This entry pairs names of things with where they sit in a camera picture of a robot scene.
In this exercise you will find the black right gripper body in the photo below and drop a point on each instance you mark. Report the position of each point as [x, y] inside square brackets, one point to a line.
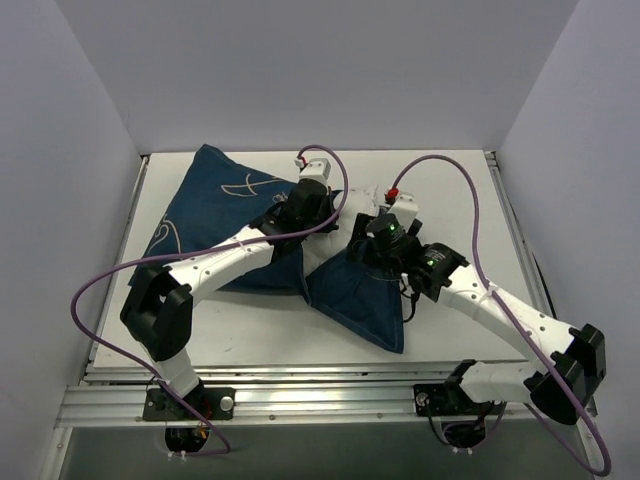
[361, 232]

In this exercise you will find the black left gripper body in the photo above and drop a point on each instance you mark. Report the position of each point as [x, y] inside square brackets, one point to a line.
[310, 201]

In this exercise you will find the blue embroidered pillowcase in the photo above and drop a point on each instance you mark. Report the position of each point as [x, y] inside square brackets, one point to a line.
[218, 196]

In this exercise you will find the white pillow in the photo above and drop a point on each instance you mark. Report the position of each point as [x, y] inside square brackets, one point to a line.
[319, 248]

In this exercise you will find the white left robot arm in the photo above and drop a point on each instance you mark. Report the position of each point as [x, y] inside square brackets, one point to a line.
[158, 309]

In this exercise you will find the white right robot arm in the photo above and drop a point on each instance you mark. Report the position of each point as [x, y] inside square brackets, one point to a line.
[563, 366]

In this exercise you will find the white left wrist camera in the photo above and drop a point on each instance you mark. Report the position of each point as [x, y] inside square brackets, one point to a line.
[317, 169]

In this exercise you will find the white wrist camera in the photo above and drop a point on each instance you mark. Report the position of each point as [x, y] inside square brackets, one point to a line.
[317, 169]
[402, 205]

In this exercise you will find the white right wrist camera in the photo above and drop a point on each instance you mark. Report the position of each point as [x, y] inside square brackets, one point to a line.
[402, 205]

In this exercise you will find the aluminium right side rail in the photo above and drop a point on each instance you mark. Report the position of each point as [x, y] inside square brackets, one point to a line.
[534, 280]

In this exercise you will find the aluminium rail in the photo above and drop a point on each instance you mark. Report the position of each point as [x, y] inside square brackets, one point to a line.
[145, 159]
[376, 393]
[534, 280]

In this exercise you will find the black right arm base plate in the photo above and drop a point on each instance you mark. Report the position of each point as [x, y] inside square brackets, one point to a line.
[433, 399]

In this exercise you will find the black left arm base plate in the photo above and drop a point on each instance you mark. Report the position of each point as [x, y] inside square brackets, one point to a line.
[216, 403]

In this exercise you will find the aluminium left side rail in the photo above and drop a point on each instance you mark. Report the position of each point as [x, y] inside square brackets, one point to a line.
[145, 159]

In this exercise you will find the aluminium front rail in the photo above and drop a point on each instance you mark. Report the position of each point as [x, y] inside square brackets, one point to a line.
[376, 393]

